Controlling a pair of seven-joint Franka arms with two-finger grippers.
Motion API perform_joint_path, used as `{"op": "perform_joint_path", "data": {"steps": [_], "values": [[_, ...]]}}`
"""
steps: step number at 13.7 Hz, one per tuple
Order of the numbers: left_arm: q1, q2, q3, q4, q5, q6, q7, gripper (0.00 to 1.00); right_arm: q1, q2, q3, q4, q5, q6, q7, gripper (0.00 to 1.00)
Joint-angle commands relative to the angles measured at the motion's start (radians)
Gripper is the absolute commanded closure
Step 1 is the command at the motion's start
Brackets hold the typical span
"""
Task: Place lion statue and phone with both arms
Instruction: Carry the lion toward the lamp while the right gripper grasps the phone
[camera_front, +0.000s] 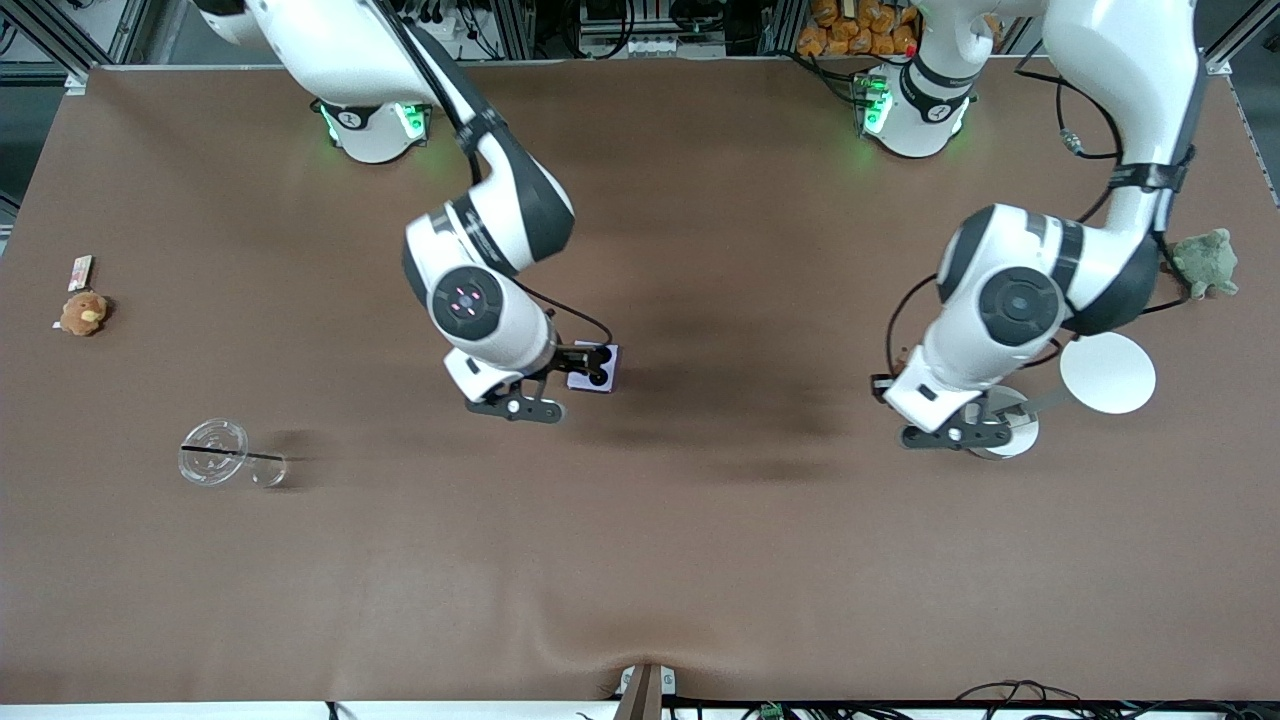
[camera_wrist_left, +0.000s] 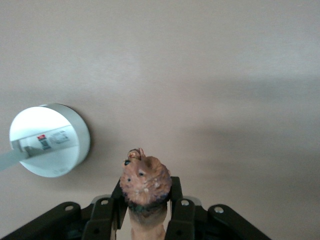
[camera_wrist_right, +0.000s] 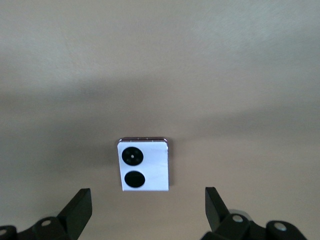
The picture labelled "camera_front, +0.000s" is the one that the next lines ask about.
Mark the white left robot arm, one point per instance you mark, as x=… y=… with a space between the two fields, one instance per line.
x=1020 y=300

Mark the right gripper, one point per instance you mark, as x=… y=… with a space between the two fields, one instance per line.
x=573 y=359

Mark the thin black straw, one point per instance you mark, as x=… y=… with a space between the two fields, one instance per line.
x=230 y=454

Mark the small printed tag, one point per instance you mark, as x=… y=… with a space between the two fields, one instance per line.
x=80 y=272

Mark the green plush toy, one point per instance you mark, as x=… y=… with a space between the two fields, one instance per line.
x=1208 y=262

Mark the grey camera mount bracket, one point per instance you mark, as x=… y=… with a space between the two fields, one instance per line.
x=645 y=695

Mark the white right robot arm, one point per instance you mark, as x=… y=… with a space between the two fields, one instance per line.
x=500 y=210

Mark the brown plush toy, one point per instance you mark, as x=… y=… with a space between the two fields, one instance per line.
x=83 y=314

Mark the white power strip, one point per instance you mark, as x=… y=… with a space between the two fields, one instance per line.
x=445 y=28

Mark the clear plastic cup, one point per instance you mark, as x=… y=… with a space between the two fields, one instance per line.
x=215 y=435

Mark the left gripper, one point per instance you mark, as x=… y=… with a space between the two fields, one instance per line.
x=877 y=389

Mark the lilac flip phone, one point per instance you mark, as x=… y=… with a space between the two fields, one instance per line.
x=578 y=381

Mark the orange stuffed toys pile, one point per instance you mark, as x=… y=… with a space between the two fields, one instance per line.
x=860 y=30

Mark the white round desk lamp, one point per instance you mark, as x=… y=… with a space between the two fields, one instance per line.
x=1110 y=380

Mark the aluminium frame strut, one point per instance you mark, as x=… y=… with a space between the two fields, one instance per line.
x=60 y=45
x=1225 y=52

